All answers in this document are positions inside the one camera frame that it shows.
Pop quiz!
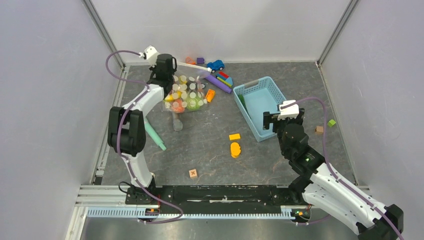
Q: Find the light blue plastic basket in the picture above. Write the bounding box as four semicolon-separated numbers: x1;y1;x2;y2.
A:
233;76;286;142

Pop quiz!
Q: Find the yellow banana bunch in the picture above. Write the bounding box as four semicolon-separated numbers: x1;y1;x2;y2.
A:
164;91;181;102

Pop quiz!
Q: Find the clear dotted zip bag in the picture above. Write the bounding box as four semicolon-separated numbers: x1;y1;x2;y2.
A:
162;62;211;113

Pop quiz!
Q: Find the green cabbage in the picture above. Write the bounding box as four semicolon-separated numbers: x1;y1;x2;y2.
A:
185;97;204;112

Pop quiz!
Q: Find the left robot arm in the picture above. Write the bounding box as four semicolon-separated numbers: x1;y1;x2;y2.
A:
107;53;178;204

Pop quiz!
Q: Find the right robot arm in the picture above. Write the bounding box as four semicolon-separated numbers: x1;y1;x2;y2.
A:
263;109;404;240

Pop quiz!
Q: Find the orange shape block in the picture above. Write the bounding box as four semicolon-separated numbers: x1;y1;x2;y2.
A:
185;56;197;65

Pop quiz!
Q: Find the green cucumber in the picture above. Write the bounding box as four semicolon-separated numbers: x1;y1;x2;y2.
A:
237;94;250;118

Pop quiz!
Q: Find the yellow small block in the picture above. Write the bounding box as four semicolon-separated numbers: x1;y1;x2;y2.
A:
228;133;241;141

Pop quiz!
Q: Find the purple small block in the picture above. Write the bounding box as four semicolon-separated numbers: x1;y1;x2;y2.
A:
196;57;205;65

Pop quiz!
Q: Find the brown wooden cube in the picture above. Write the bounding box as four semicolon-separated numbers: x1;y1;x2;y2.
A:
314;126;325;135

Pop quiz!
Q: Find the yellow oval block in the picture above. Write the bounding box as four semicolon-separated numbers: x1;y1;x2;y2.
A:
230;142;242;158

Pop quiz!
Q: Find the purple toy microphone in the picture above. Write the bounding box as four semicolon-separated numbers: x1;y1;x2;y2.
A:
205;74;233;94

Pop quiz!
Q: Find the orange lego brick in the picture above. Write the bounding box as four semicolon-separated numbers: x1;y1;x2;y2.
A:
205;89;216;103

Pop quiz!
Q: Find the green small cube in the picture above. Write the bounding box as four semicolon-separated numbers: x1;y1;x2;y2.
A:
327;119;337;128

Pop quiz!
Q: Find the blue toy car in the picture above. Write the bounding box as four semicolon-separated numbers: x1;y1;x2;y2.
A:
206;59;225;73

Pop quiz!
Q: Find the teal toy microphone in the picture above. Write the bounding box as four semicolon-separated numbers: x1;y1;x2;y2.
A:
144;118;167;151

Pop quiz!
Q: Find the multicolour block stack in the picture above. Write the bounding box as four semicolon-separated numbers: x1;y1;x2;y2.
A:
215;71;234;88

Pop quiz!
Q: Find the wooden cube with cross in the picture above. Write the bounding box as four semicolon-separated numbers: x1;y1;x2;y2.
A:
189;169;198;179

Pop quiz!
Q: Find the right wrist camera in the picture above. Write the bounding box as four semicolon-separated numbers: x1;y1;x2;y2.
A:
277;100;300;120

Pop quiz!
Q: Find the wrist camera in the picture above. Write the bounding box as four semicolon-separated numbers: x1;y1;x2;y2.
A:
139;45;160;67
277;100;300;120

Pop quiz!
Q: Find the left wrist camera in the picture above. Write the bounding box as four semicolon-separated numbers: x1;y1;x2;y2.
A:
139;45;160;67

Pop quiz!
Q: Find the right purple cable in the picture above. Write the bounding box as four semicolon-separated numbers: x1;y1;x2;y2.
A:
281;96;406;240

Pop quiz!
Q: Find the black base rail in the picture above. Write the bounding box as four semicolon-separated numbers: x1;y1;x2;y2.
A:
124;185;307;217

